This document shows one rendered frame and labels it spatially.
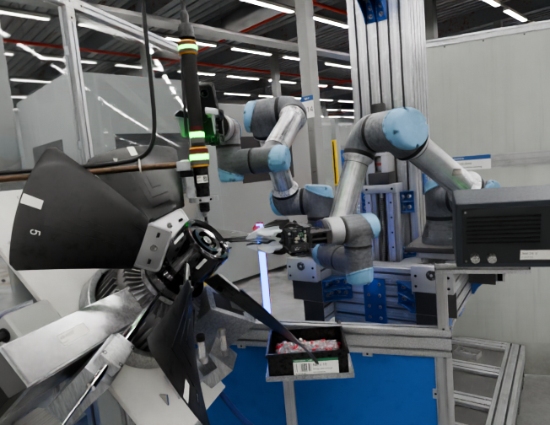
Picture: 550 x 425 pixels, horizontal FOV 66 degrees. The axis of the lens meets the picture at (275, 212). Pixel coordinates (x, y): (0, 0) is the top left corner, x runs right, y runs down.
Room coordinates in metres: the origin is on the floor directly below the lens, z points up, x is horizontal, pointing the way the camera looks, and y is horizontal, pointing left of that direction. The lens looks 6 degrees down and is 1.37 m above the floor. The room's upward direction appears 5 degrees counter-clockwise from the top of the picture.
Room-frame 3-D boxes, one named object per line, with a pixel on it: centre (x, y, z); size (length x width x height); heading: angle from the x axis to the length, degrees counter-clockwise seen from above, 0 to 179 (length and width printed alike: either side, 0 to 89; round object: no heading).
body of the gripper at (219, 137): (1.13, 0.15, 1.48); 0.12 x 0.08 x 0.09; 171
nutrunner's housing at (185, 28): (1.01, 0.17, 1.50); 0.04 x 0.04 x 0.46
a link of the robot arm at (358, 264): (1.17, -0.21, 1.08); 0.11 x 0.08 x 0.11; 29
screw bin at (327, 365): (1.13, -0.06, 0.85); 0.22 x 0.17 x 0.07; 87
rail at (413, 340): (1.31, -0.05, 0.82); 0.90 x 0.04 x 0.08; 71
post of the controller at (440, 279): (1.17, -0.45, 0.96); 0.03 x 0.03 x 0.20; 71
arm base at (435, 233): (1.52, -0.60, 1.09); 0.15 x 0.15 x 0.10
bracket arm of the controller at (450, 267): (1.14, -0.55, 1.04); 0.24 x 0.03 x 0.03; 71
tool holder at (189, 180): (1.00, 0.18, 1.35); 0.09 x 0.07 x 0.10; 106
